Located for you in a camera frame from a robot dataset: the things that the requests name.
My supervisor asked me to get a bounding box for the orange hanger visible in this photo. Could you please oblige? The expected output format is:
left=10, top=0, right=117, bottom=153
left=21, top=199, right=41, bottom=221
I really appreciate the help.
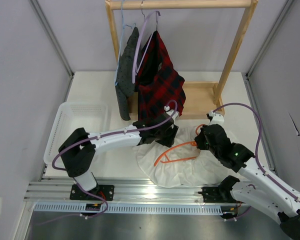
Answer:
left=151, top=124, right=210, bottom=169

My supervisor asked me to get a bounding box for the white pleated skirt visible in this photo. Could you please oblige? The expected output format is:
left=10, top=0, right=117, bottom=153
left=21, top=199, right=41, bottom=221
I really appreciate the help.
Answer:
left=132, top=126, right=235, bottom=188

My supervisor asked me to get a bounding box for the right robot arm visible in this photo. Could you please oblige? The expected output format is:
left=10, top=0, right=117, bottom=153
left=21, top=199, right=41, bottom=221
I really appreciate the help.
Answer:
left=194, top=124, right=300, bottom=240

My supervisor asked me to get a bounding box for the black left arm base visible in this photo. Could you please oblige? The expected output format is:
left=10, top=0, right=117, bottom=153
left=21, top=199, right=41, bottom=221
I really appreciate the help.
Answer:
left=69, top=184, right=115, bottom=201

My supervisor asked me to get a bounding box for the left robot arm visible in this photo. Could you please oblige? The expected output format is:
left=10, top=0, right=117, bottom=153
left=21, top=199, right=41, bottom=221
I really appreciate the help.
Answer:
left=55, top=110, right=179, bottom=200

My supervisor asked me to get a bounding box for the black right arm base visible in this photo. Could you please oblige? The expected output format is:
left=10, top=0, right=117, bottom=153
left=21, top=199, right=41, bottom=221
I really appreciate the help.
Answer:
left=197, top=186, right=236, bottom=203

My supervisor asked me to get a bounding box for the light blue hanger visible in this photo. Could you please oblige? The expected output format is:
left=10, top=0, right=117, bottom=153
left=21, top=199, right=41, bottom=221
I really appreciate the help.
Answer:
left=114, top=0, right=136, bottom=87

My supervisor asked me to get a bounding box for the purple hanger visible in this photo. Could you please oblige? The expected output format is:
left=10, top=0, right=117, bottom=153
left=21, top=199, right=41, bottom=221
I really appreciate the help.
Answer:
left=132, top=0, right=161, bottom=85

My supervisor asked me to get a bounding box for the wooden clothes rack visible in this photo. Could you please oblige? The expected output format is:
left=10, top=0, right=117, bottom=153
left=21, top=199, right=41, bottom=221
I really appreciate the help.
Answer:
left=105, top=0, right=258, bottom=120

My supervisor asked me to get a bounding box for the red black plaid garment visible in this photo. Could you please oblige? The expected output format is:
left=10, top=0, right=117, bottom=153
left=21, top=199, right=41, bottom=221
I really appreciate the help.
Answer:
left=135, top=31, right=186, bottom=121

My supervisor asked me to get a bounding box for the dark grey dotted garment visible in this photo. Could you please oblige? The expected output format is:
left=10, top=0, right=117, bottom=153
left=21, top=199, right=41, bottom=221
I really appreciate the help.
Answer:
left=115, top=27, right=139, bottom=121

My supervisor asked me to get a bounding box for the white plastic basket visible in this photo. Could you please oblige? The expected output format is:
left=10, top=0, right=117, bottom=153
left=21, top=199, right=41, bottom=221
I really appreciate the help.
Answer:
left=43, top=101, right=109, bottom=165

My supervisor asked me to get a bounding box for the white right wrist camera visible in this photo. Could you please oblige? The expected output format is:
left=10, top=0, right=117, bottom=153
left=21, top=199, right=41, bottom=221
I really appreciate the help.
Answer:
left=206, top=110, right=225, bottom=126

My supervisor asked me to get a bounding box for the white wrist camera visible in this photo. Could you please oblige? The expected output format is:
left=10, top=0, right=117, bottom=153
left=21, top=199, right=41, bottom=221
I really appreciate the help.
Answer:
left=164, top=106, right=180, bottom=123
left=206, top=110, right=225, bottom=126

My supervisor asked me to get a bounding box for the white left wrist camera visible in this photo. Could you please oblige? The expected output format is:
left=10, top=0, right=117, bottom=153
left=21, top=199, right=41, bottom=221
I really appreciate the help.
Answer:
left=164, top=106, right=180, bottom=123

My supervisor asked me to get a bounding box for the aluminium mounting rail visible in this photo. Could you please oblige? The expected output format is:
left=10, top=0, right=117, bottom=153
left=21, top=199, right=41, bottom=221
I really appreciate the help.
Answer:
left=23, top=177, right=204, bottom=205

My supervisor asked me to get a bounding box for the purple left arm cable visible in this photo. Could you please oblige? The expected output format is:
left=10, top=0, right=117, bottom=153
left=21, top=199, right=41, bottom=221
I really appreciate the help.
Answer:
left=51, top=99, right=179, bottom=221

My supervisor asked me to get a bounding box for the slotted cable duct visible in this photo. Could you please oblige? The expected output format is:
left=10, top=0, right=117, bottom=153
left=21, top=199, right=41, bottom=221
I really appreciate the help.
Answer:
left=34, top=202, right=223, bottom=216

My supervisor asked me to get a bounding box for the aluminium frame post right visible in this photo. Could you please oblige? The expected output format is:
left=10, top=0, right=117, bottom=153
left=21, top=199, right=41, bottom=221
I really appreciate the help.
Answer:
left=245, top=0, right=296, bottom=80

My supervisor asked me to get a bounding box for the aluminium frame post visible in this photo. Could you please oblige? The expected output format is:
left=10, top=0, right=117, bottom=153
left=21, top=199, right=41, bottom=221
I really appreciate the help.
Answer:
left=245, top=0, right=296, bottom=80
left=28, top=0, right=74, bottom=78

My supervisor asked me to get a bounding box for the aluminium frame post left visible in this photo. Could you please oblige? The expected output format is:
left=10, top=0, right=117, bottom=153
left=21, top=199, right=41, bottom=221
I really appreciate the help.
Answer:
left=28, top=0, right=74, bottom=78

